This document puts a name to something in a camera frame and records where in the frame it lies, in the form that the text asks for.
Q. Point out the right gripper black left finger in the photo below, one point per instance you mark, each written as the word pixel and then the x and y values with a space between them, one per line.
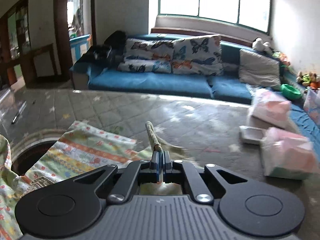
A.
pixel 155 167

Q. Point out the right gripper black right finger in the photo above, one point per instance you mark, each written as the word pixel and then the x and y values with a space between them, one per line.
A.
pixel 167 167

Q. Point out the colourful patterned children's garment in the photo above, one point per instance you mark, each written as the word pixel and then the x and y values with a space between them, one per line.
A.
pixel 80 149

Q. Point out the white flat tray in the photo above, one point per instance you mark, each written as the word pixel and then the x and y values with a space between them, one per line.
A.
pixel 251 135

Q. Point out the blue corner sofa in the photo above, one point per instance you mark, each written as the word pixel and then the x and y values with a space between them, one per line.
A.
pixel 225 87

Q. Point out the lower butterfly print pillow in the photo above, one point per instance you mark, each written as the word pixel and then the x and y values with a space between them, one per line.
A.
pixel 141 56

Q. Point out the near pink packaged bundle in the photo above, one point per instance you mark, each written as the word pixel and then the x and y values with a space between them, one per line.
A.
pixel 287 155

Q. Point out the pink packaged bundle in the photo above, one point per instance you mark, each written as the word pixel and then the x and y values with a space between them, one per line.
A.
pixel 287 155
pixel 269 109

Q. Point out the far pink packaged bundle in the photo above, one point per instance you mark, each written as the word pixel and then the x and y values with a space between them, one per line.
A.
pixel 269 109

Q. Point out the upright butterfly print pillow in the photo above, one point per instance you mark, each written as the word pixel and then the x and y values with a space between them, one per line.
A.
pixel 199 55

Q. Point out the black clothing pile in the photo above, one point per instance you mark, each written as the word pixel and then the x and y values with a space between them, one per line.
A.
pixel 106 53

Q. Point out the round black table inset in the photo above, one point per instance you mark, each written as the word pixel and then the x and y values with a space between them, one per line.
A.
pixel 28 156

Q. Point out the grey square cushion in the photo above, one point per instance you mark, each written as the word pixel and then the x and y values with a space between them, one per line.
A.
pixel 258 70

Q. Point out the light blue cabinet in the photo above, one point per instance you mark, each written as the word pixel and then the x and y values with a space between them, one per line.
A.
pixel 79 46

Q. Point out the green plastic bowl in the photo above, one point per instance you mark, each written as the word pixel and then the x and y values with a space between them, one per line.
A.
pixel 290 92

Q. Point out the black marker pen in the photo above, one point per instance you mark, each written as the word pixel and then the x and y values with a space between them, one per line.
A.
pixel 19 112

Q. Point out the white plush toy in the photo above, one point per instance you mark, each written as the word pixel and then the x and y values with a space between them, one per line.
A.
pixel 261 46

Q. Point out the dark wooden cabinet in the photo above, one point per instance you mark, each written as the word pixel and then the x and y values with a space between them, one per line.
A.
pixel 16 49

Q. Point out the colourful plush toy pile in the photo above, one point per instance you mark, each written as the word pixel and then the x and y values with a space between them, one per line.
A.
pixel 308 80

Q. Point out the green framed window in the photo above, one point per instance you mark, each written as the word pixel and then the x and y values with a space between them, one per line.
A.
pixel 252 14

